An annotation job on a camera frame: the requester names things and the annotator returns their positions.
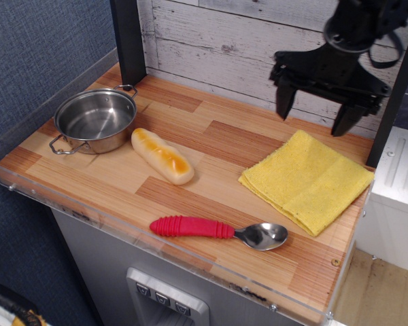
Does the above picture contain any yellow folded cloth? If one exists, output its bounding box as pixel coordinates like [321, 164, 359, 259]
[239, 130, 374, 237]

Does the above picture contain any red handled metal spoon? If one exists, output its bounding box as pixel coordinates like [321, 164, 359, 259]
[150, 216, 288, 251]

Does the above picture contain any grey cabinet with buttons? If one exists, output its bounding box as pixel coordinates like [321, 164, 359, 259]
[52, 210, 297, 325]

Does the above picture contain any left black frame post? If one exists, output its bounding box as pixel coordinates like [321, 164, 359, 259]
[109, 0, 147, 86]

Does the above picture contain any black frame post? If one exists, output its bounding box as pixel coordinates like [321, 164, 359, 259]
[109, 0, 147, 86]
[365, 0, 408, 168]

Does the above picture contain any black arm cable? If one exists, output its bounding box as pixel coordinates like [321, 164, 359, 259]
[367, 29, 407, 69]

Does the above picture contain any yellow black object bottom left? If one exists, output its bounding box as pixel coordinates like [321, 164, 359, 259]
[0, 294, 48, 326]

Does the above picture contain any clear acrylic table guard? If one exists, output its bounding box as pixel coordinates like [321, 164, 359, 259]
[0, 47, 375, 323]

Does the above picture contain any small steel pot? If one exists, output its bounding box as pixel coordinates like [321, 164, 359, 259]
[50, 85, 138, 155]

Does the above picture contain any toy bread loaf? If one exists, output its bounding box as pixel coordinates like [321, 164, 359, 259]
[131, 128, 194, 185]

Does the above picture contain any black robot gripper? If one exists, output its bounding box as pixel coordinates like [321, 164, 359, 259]
[269, 46, 391, 137]

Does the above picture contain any right black frame post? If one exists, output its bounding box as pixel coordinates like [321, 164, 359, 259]
[365, 0, 408, 168]

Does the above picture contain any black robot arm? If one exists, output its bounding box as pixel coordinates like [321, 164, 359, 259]
[269, 1, 408, 137]

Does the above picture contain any white ribbed side unit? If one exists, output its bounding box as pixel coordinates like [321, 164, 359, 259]
[355, 127, 408, 270]

